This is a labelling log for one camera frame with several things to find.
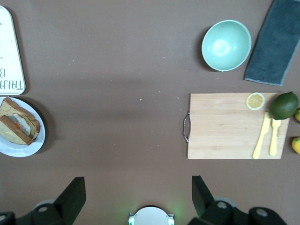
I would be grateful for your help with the lemon slice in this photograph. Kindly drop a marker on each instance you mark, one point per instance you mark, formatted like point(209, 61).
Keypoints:
point(255, 101)

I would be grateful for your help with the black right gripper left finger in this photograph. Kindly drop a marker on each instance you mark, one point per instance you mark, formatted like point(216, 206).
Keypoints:
point(71, 201)

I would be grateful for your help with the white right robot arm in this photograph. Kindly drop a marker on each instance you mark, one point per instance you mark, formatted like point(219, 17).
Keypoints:
point(151, 215)

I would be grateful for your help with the cream bear print tray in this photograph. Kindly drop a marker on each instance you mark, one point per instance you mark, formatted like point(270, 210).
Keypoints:
point(9, 47)

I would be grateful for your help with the wooden cutting board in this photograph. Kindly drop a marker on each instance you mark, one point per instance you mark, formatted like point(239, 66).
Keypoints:
point(222, 129)

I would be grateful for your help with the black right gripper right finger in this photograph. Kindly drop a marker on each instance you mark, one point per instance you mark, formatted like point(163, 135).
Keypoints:
point(201, 199)

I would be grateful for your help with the yellow plastic fork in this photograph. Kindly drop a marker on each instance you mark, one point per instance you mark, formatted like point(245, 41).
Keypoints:
point(274, 138)

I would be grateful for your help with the green avocado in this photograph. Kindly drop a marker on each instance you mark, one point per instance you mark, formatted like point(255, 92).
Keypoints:
point(283, 105)

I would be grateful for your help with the plain brown bread slice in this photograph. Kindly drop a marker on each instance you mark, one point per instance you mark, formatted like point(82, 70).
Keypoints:
point(11, 133)

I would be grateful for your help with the white round plate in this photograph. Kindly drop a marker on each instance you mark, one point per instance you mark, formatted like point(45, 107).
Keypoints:
point(14, 148)

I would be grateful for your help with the toast with fried egg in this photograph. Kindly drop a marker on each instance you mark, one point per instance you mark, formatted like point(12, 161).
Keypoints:
point(18, 109)

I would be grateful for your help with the mint green bowl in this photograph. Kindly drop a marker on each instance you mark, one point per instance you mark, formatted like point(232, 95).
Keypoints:
point(226, 45)

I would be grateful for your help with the dark grey cloth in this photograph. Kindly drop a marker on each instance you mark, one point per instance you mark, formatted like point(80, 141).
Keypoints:
point(272, 44)

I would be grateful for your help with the yellow plastic knife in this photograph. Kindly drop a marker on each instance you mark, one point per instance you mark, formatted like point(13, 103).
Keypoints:
point(261, 138)

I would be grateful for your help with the fried egg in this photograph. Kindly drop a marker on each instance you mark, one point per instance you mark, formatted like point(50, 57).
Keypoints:
point(22, 122)

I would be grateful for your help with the yellow lemon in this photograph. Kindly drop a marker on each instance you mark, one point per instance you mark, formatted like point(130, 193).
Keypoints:
point(297, 114)
point(296, 145)

